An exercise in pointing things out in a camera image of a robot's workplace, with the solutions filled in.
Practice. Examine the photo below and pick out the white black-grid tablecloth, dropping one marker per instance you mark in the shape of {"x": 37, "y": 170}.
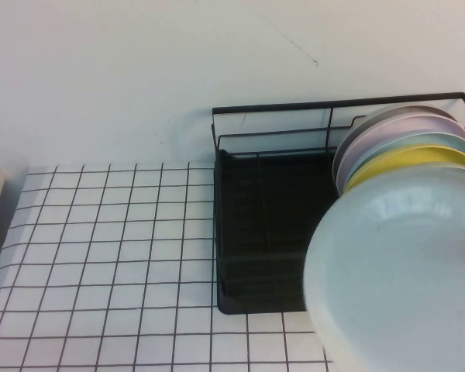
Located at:
{"x": 100, "y": 252}

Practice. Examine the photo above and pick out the black drip tray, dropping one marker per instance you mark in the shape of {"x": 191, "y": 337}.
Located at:
{"x": 263, "y": 232}

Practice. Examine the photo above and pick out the pale mint plate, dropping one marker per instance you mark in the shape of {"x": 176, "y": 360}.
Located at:
{"x": 395, "y": 271}

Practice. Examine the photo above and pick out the grey plate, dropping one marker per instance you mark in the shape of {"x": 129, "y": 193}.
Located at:
{"x": 376, "y": 118}

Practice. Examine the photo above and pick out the yellow plate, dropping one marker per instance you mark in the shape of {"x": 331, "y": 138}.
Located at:
{"x": 410, "y": 157}

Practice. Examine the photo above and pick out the light teal plate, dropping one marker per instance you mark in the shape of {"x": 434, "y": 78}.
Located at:
{"x": 422, "y": 140}

